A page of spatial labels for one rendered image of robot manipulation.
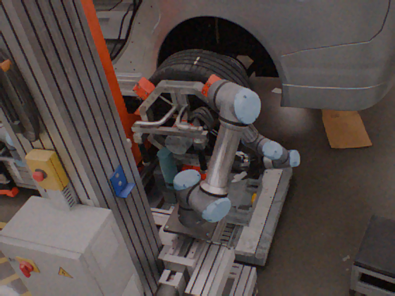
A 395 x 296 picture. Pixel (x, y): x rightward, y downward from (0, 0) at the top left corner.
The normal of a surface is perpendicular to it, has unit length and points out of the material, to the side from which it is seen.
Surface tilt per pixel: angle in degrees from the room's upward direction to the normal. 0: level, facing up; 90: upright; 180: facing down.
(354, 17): 90
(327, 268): 0
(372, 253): 0
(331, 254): 0
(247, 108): 83
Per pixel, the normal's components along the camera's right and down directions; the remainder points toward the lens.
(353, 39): -0.34, 0.62
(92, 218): -0.16, -0.78
